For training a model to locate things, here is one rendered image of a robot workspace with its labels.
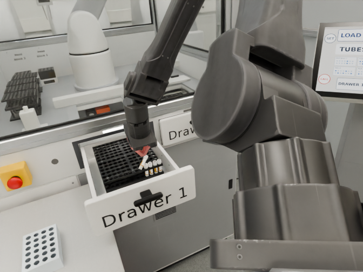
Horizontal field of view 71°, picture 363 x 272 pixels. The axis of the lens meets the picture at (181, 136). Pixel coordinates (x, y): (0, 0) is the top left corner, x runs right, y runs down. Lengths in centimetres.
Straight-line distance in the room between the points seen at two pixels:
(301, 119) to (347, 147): 114
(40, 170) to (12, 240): 22
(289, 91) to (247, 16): 9
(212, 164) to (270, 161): 103
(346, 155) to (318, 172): 118
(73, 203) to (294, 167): 83
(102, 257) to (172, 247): 73
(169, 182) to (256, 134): 51
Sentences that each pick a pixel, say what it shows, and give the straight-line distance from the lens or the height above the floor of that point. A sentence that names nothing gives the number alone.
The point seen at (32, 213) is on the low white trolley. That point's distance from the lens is 98.
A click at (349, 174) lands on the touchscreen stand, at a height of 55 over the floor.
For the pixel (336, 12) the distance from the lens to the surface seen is 212.
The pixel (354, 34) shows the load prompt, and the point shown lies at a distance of 124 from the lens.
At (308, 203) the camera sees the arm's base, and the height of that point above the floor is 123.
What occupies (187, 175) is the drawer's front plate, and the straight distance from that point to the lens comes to 70.
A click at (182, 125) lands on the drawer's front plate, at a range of 101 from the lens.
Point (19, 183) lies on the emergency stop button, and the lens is 93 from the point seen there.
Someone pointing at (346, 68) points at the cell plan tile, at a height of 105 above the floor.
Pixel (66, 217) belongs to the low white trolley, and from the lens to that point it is 91.
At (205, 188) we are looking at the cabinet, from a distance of 127.
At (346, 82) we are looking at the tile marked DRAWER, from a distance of 115.
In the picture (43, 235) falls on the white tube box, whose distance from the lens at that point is 83.
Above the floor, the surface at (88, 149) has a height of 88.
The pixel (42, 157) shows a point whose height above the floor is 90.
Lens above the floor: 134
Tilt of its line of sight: 29 degrees down
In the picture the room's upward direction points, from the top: 5 degrees counter-clockwise
